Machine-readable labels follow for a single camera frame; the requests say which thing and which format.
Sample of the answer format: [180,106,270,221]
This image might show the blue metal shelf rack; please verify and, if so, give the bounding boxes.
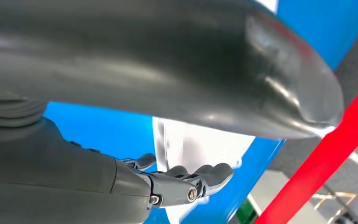
[43,0,358,224]

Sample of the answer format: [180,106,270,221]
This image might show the green plastic crate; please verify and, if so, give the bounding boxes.
[236,197,262,224]

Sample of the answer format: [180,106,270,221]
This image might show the red barrier belt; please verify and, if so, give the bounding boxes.
[255,74,358,224]

